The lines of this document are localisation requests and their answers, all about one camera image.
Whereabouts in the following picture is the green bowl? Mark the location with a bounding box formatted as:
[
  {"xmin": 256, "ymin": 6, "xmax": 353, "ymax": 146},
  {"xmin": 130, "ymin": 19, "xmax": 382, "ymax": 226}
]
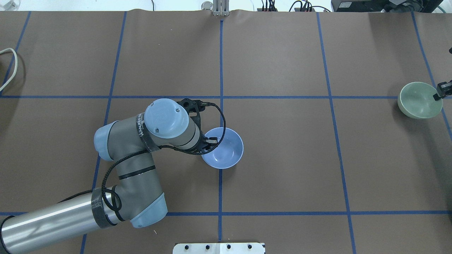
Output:
[{"xmin": 397, "ymin": 82, "xmax": 443, "ymax": 120}]

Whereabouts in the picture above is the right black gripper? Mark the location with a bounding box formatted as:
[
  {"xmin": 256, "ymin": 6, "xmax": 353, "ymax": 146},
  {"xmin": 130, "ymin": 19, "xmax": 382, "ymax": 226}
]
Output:
[{"xmin": 433, "ymin": 80, "xmax": 452, "ymax": 101}]

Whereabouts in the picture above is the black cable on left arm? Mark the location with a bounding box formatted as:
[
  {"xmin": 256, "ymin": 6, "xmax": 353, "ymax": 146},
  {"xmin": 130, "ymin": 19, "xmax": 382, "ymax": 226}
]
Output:
[{"xmin": 56, "ymin": 102, "xmax": 226, "ymax": 221}]

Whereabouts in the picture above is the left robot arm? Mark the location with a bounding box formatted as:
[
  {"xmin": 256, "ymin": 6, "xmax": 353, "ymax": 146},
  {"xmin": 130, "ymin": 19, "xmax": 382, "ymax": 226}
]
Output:
[{"xmin": 1, "ymin": 98, "xmax": 224, "ymax": 254}]

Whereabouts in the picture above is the white toaster power cable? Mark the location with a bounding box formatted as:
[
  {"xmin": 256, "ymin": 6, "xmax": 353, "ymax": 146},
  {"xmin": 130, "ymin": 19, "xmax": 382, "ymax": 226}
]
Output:
[{"xmin": 0, "ymin": 48, "xmax": 18, "ymax": 93}]

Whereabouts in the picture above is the blue bowl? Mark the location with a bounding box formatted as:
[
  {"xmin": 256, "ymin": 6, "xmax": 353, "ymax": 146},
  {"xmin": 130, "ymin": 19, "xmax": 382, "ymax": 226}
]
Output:
[{"xmin": 201, "ymin": 128, "xmax": 244, "ymax": 169}]

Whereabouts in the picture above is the aluminium frame post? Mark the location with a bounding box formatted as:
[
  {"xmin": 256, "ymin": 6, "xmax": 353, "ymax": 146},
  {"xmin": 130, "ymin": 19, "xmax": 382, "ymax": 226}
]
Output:
[{"xmin": 212, "ymin": 0, "xmax": 230, "ymax": 16}]

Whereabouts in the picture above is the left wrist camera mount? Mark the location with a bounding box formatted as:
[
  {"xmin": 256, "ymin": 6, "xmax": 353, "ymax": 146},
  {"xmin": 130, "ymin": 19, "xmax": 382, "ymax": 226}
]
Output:
[{"xmin": 177, "ymin": 98, "xmax": 213, "ymax": 129}]

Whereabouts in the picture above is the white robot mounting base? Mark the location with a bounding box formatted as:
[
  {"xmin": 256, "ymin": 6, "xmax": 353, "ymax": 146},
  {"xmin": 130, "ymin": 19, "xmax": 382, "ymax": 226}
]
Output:
[{"xmin": 172, "ymin": 242, "xmax": 266, "ymax": 254}]

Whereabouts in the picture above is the black device on desk edge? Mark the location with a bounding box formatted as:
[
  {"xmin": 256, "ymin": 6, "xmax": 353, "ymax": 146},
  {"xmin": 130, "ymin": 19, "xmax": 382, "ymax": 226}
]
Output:
[{"xmin": 331, "ymin": 0, "xmax": 443, "ymax": 13}]

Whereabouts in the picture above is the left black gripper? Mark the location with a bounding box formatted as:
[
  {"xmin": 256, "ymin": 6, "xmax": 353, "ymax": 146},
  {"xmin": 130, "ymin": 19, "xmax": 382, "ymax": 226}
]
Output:
[{"xmin": 194, "ymin": 132, "xmax": 218, "ymax": 154}]

